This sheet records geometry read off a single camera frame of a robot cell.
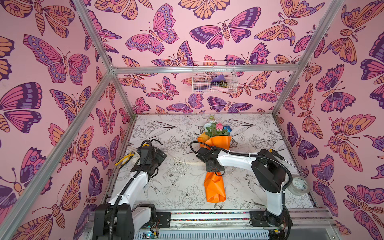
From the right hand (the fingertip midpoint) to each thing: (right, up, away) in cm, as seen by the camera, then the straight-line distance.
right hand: (212, 166), depth 91 cm
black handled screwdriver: (+44, +5, +3) cm, 44 cm away
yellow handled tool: (-56, +3, +3) cm, 56 cm away
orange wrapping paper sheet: (0, -6, -10) cm, 12 cm away
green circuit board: (-33, -28, -19) cm, 47 cm away
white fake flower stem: (0, +24, +15) cm, 28 cm away
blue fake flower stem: (+13, +23, +14) cm, 30 cm away
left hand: (-31, +8, -3) cm, 32 cm away
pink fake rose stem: (+6, +25, +11) cm, 28 cm away
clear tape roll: (+48, -9, -8) cm, 49 cm away
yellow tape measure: (-44, +13, +10) cm, 47 cm away
